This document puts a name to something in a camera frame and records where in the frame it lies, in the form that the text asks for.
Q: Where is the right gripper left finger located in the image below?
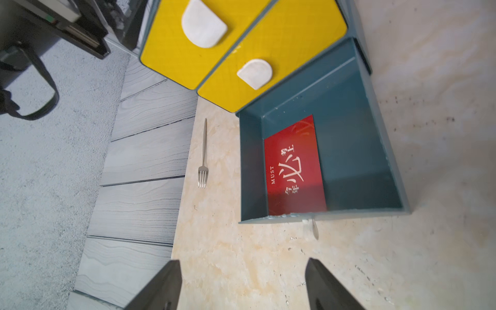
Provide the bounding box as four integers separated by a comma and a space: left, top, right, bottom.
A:
124, 260, 182, 310

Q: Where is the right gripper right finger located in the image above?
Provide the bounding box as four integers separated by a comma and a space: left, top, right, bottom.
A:
305, 258, 364, 310

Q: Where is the red postcard must text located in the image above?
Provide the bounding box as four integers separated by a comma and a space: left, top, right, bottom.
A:
264, 116, 328, 216

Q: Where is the teal bottom drawer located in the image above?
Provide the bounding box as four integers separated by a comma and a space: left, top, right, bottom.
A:
238, 39, 409, 224

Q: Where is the teal drawer cabinet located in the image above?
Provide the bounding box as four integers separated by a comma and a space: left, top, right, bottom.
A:
145, 1, 368, 101

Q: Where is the yellow top drawer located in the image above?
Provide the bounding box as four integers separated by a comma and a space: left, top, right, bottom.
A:
140, 1, 269, 90

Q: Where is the yellow drawer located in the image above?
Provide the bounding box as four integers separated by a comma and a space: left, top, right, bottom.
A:
140, 1, 269, 90
198, 1, 347, 112

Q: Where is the yellow bottom drawer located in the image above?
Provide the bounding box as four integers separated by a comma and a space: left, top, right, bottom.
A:
198, 1, 347, 112

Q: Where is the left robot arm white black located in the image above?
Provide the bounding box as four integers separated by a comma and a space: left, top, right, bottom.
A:
1, 1, 148, 121

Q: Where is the silver fork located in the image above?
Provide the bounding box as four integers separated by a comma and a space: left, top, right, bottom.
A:
198, 118, 209, 188

